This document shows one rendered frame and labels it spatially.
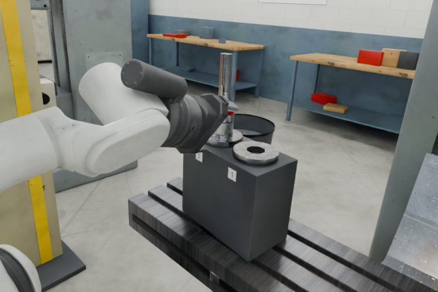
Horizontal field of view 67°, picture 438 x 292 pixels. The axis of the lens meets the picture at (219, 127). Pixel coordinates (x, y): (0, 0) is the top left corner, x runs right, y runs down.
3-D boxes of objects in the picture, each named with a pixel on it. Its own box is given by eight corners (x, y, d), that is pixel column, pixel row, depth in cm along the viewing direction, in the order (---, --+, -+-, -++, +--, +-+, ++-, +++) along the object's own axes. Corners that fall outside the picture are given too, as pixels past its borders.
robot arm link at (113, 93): (163, 160, 49) (106, 160, 39) (125, 113, 53) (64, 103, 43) (210, 101, 46) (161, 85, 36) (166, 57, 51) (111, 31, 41)
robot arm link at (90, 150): (168, 146, 45) (70, 194, 37) (132, 105, 48) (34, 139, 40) (176, 113, 40) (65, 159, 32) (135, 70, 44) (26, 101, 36)
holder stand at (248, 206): (248, 263, 64) (257, 169, 57) (181, 210, 79) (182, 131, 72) (287, 238, 71) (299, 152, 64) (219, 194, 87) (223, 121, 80)
